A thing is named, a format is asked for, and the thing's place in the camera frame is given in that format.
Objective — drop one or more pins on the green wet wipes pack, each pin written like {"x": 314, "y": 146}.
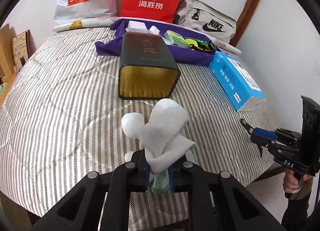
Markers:
{"x": 176, "y": 39}

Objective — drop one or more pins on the yellow black pouch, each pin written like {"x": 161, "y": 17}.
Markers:
{"x": 211, "y": 52}

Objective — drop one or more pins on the dark green tin box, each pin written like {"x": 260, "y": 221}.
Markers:
{"x": 147, "y": 69}

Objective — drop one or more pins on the white sponge block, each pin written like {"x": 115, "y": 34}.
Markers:
{"x": 135, "y": 26}

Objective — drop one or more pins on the brown wooden door frame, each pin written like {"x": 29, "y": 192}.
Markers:
{"x": 244, "y": 20}

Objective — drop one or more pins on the light green cloth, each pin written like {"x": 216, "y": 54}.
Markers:
{"x": 161, "y": 182}

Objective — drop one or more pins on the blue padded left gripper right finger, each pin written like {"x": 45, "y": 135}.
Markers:
{"x": 177, "y": 179}

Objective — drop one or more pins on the blue tissue pack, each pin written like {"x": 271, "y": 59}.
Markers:
{"x": 238, "y": 84}

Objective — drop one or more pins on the brown patterned gift box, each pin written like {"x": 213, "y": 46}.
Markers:
{"x": 21, "y": 48}

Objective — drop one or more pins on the striped quilted mattress cover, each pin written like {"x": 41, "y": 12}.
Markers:
{"x": 65, "y": 157}

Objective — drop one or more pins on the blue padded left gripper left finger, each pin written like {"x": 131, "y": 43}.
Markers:
{"x": 145, "y": 169}

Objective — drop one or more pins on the purple towel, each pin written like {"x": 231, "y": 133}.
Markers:
{"x": 181, "y": 55}

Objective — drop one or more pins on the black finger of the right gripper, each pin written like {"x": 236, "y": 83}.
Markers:
{"x": 260, "y": 142}
{"x": 258, "y": 131}

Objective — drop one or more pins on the green snack packet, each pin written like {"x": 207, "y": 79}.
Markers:
{"x": 197, "y": 44}

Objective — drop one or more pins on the white glove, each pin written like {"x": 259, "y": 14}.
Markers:
{"x": 161, "y": 137}

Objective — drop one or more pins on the person's right hand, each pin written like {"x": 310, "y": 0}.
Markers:
{"x": 291, "y": 183}

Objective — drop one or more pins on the grey Nike bag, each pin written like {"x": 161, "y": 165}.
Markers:
{"x": 199, "y": 16}

